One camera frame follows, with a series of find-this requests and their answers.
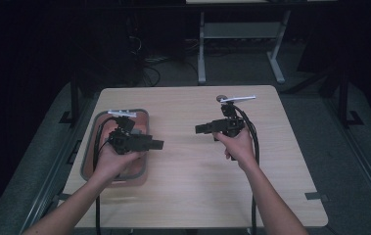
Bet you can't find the bundle of floor cables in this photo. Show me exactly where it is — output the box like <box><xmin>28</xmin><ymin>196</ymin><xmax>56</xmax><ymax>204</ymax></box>
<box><xmin>140</xmin><ymin>55</ymin><xmax>162</xmax><ymax>87</ymax></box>

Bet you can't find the black metal post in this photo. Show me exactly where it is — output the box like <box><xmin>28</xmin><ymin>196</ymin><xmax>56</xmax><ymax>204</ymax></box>
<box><xmin>338</xmin><ymin>70</ymin><xmax>349</xmax><ymax>126</ymax></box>
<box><xmin>70</xmin><ymin>70</ymin><xmax>80</xmax><ymax>126</ymax></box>

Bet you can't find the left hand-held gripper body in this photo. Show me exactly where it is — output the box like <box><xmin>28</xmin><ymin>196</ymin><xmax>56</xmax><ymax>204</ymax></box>
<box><xmin>107</xmin><ymin>110</ymin><xmax>153</xmax><ymax>156</ymax></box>

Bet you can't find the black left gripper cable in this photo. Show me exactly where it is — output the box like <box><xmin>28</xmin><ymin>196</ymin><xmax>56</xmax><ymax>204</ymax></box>
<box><xmin>93</xmin><ymin>117</ymin><xmax>122</xmax><ymax>235</ymax></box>

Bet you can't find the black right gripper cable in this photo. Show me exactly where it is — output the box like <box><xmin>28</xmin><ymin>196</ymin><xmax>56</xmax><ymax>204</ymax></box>
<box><xmin>232</xmin><ymin>104</ymin><xmax>261</xmax><ymax>235</ymax></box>

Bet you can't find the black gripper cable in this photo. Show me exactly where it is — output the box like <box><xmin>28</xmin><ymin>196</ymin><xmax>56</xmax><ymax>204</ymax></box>
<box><xmin>93</xmin><ymin>117</ymin><xmax>122</xmax><ymax>235</ymax></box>
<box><xmin>232</xmin><ymin>104</ymin><xmax>261</xmax><ymax>235</ymax></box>

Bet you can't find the person's left hand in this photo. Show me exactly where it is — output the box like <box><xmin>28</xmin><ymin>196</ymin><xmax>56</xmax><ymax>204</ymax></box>
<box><xmin>93</xmin><ymin>140</ymin><xmax>147</xmax><ymax>181</ymax></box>

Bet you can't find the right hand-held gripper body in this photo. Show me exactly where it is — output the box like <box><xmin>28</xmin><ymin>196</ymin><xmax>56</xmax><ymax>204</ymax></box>
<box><xmin>212</xmin><ymin>94</ymin><xmax>257</xmax><ymax>138</ymax></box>

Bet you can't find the person's right hand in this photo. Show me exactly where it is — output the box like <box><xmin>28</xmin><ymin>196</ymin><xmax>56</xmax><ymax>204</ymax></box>
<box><xmin>212</xmin><ymin>127</ymin><xmax>259</xmax><ymax>171</ymax></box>

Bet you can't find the white metal table frame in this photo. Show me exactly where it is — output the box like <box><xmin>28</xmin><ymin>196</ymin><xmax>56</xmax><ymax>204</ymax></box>
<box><xmin>197</xmin><ymin>9</ymin><xmax>293</xmax><ymax>85</ymax></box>

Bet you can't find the grey tape strip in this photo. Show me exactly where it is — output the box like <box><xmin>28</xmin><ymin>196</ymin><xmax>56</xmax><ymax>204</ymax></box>
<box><xmin>304</xmin><ymin>191</ymin><xmax>330</xmax><ymax>202</ymax></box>
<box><xmin>53</xmin><ymin>193</ymin><xmax>75</xmax><ymax>204</ymax></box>

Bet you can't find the pink basin grey rim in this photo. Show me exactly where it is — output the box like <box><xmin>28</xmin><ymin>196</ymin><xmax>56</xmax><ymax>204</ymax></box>
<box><xmin>79</xmin><ymin>108</ymin><xmax>151</xmax><ymax>188</ymax></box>

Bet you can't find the black post foot bracket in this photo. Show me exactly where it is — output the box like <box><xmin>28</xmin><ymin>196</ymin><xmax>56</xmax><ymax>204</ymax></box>
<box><xmin>59</xmin><ymin>111</ymin><xmax>76</xmax><ymax>125</ymax></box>
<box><xmin>346</xmin><ymin>110</ymin><xmax>365</xmax><ymax>126</ymax></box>

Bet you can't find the aluminium floor rail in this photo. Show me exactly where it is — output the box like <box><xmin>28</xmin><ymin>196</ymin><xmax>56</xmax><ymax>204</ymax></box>
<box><xmin>18</xmin><ymin>97</ymin><xmax>93</xmax><ymax>235</ymax></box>
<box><xmin>323</xmin><ymin>94</ymin><xmax>371</xmax><ymax>226</ymax></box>

